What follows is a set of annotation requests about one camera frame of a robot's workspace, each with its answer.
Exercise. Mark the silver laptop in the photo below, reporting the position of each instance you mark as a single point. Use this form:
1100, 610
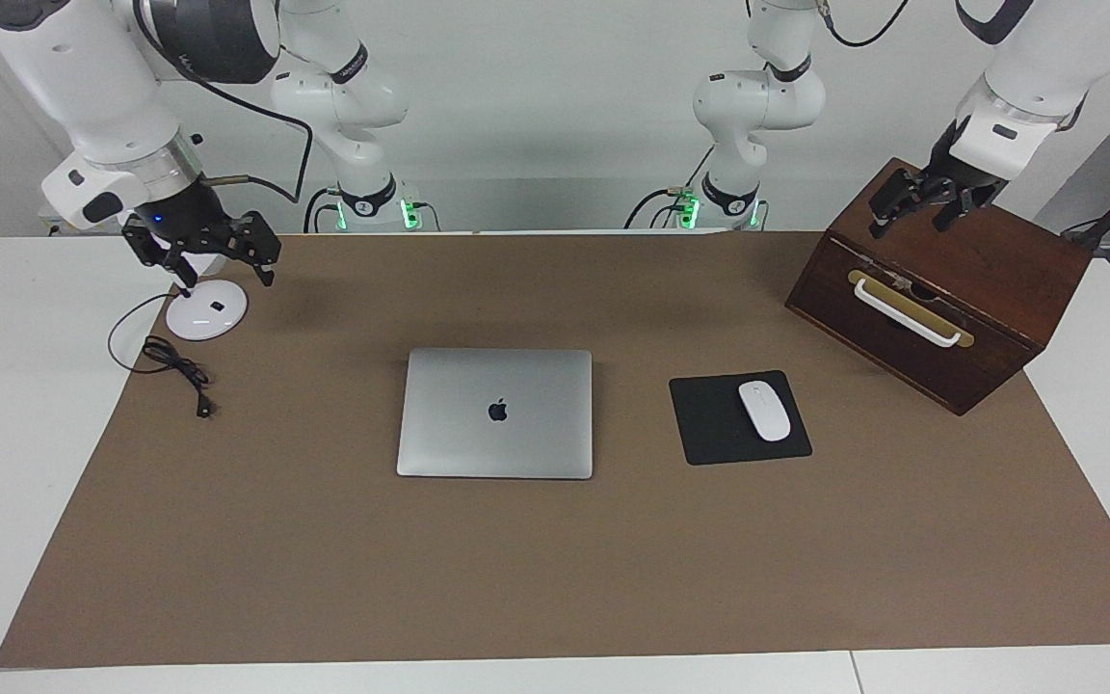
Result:
494, 434

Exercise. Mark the dark wooden box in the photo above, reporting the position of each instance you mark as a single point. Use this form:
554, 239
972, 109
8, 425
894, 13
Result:
998, 280

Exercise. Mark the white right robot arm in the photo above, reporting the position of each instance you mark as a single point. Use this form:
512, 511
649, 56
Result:
102, 87

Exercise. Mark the white power strip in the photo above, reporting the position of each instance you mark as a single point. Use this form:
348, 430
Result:
83, 226

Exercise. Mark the white desk lamp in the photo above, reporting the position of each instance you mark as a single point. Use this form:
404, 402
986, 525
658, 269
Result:
208, 316

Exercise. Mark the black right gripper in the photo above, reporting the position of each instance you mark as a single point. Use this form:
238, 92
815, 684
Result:
184, 217

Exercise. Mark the black mouse pad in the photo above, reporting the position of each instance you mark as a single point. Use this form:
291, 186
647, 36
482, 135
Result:
709, 424

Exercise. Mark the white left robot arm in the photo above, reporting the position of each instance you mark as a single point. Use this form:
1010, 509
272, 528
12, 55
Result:
1046, 58

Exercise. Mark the brown table mat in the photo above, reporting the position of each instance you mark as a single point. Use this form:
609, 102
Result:
555, 569

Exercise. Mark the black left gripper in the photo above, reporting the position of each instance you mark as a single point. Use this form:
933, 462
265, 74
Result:
962, 173

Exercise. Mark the white computer mouse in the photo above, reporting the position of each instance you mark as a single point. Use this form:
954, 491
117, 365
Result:
765, 412

